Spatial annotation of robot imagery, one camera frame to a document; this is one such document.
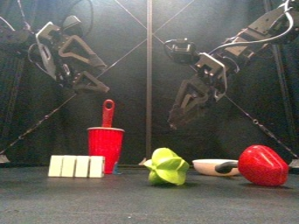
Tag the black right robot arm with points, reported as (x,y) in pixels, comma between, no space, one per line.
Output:
(261,26)

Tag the green toy starfruit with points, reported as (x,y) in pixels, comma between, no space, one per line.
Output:
(167,166)

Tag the red ribbed plastic cup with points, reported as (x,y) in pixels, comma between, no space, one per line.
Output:
(104,147)

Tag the red toy bell pepper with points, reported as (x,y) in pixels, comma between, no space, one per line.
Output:
(263,165)

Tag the small blue toy piece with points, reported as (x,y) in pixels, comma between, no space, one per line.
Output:
(116,169)

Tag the white toy block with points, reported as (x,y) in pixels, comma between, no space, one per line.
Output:
(96,166)
(55,166)
(82,166)
(68,166)

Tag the vertical metal frame pole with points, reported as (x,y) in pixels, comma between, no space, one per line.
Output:
(149,87)

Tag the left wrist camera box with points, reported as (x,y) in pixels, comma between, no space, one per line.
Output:
(72,24)

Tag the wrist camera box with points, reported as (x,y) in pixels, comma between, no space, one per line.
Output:
(179,51)
(72,24)

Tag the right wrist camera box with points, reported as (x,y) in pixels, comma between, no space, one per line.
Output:
(179,51)

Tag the metal frame foot bracket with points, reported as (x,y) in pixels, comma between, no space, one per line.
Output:
(3,159)
(294,163)

